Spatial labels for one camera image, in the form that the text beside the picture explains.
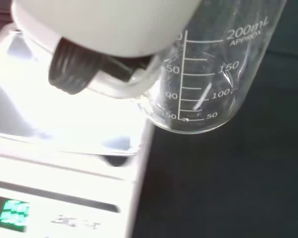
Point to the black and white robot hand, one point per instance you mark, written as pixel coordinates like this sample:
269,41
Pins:
109,27

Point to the white electronic balance steel pan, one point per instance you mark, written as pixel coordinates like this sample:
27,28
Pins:
52,138

